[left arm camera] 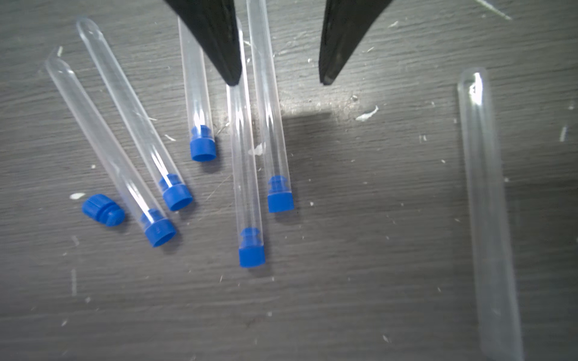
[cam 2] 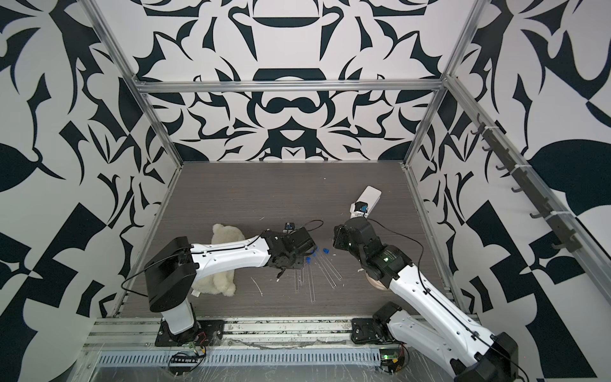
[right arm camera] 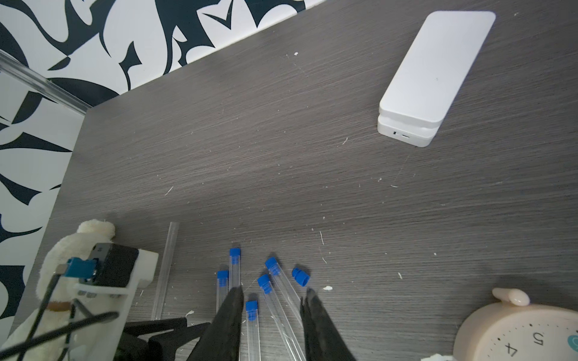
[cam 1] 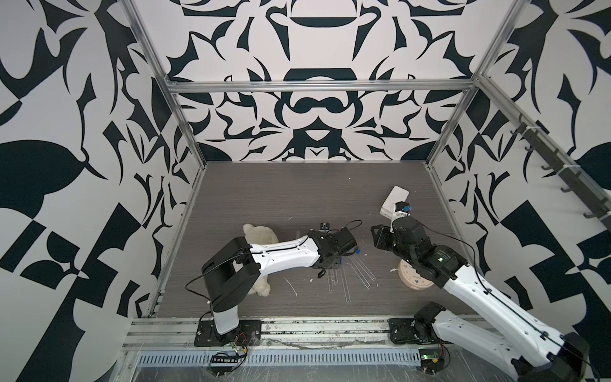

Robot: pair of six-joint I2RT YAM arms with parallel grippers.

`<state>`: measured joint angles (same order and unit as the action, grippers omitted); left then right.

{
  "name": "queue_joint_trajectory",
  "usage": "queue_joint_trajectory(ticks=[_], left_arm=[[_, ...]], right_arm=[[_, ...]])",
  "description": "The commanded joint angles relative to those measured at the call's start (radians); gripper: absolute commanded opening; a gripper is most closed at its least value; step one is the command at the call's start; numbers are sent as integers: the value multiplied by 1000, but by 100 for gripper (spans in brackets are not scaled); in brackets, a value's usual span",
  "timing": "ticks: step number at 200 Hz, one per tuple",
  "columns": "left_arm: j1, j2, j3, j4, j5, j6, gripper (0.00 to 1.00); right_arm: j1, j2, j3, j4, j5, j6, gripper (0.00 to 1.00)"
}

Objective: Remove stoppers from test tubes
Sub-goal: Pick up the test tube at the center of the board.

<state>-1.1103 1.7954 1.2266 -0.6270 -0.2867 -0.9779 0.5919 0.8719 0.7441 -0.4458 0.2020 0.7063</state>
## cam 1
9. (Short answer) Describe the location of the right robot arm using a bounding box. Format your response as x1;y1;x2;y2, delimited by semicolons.
371;216;590;381

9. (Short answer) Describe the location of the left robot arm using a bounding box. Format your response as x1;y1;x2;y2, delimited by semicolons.
201;227;358;336

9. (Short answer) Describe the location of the white rectangular box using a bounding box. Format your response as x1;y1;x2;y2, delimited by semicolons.
380;186;410;221

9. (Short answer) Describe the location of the white plush dog toy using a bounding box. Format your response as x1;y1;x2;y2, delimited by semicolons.
243;224;278;297

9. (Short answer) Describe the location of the right electronics board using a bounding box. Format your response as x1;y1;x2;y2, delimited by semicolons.
418;346;451;376

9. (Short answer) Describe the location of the electronics board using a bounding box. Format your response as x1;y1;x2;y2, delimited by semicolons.
418;346;451;376
208;352;248;377

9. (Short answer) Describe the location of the left electronics board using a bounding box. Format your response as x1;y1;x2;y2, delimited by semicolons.
208;352;248;377

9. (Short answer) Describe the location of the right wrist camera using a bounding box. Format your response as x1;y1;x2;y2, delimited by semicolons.
391;201;411;223

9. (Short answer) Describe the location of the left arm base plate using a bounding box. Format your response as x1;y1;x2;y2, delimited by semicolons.
193;320;263;347

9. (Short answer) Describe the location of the black wall hook rail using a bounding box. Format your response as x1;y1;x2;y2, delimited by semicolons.
510;114;611;221

